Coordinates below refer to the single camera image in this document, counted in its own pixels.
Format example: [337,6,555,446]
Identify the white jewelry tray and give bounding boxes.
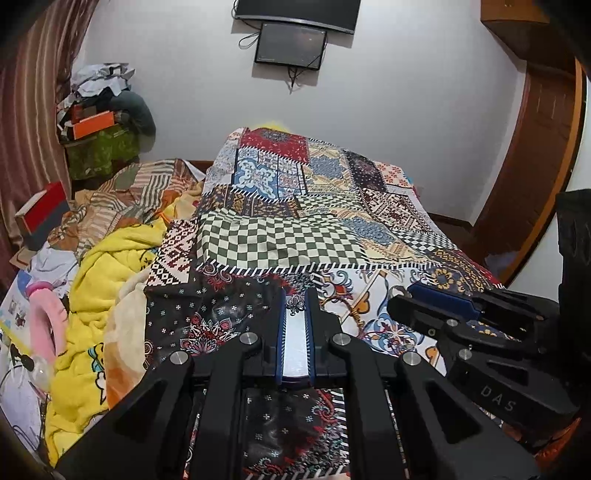
[281,311,308,383]

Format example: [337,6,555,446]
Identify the yellow cartoon blanket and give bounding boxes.
[44,220,167,466]

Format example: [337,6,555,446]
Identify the wooden door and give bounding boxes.
[473,1,586,284]

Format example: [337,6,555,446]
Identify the patchwork bed quilt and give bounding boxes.
[142,126,509,480]

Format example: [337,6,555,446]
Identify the striped brown bedsheet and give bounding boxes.
[47,159,205,259]

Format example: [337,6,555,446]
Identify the red book box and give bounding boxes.
[15,182,70,251]

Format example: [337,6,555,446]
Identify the green patterned storage bag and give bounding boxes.
[64,125,139,180]

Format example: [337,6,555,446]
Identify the orange box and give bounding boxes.
[67,111,115,140]

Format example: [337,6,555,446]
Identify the black television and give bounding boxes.
[235,0,361,34]

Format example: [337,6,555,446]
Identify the pile of grey clothes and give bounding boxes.
[56,63,135,122]

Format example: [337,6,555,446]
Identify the striped brown curtain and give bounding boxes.
[1,1,98,291]

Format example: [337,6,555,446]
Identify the wall mounted black monitor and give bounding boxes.
[254,22,328,71]

